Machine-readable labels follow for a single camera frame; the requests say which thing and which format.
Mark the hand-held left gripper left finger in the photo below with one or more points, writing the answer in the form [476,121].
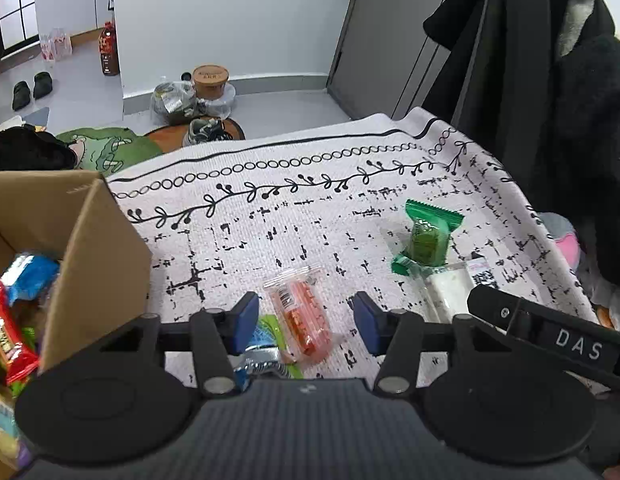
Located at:
[244,317]

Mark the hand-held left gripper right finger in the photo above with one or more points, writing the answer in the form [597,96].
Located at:
[365,317]

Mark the orange jelly packet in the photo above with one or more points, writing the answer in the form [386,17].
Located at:
[302,315]

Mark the white cake packet black label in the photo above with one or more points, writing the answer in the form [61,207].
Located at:
[450,290]

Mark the cardboard box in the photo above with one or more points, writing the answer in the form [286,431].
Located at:
[99,260]

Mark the blue snack packet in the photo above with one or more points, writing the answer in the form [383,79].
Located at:
[29,275]

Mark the red snack packet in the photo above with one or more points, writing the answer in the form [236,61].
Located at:
[4,340]

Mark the small green candy packet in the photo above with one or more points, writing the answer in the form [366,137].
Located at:
[270,330]

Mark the small blue silver candy packet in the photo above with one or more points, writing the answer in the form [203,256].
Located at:
[257,360]

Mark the pink grey plush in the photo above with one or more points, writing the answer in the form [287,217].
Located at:
[565,245]

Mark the green snack packet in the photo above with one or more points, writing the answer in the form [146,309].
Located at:
[429,240]

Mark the white black-patterned blanket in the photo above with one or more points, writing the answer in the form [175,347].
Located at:
[290,200]

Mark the grey sneaker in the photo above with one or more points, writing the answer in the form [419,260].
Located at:
[204,130]

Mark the brown round mat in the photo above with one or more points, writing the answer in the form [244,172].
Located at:
[164,137]

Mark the green printed cloth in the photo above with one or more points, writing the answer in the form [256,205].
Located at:
[124,150]

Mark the clear plastic tub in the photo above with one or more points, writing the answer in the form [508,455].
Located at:
[224,104]

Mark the clear plastic bag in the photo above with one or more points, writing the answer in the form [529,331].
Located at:
[172,102]

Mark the black coat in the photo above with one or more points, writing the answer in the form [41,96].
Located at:
[565,110]

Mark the jar with wooden lid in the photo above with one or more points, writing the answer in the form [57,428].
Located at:
[209,80]

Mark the pale snack packet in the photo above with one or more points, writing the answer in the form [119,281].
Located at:
[2,425]

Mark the black cloth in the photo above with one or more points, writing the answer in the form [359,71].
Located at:
[24,152]

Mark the dark grey cabinet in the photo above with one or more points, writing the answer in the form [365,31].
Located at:
[390,35]

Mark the blue grey floor mat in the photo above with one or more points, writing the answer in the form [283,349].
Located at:
[37,116]

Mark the red label bottle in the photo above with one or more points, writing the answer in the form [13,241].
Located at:
[108,55]

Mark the black slipper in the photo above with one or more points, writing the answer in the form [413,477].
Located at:
[21,95]
[42,85]

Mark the clear bag with red print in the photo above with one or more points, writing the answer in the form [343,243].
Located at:
[54,45]

